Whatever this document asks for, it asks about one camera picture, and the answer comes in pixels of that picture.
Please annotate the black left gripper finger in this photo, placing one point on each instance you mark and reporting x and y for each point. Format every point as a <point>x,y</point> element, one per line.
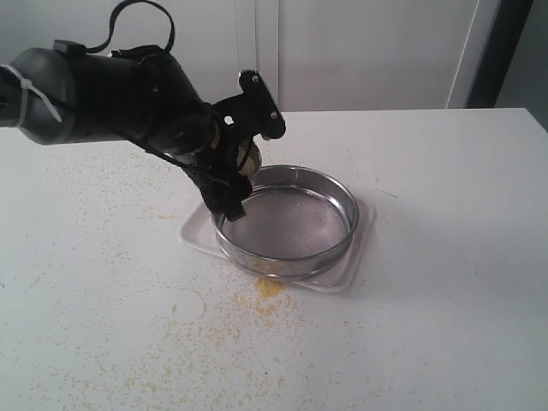
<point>253,111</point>
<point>223,195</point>

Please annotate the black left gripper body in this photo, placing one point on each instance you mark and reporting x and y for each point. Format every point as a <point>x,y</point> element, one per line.
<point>143,95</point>

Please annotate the stainless steel cup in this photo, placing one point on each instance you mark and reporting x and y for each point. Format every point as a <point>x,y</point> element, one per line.
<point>248,159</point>

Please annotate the round stainless steel sieve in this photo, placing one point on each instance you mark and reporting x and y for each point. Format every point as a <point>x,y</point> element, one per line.
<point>298,223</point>

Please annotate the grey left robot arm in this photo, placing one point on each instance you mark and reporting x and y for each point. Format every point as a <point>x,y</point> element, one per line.
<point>65,95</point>

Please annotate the white plastic tray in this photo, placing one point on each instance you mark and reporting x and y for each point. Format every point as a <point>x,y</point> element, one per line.
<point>198,232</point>

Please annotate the spilled yellow millet pile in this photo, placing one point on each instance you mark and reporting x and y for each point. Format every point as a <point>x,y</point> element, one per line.
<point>266,290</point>

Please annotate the white zip tie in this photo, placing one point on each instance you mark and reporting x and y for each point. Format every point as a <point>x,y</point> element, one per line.
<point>28,87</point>

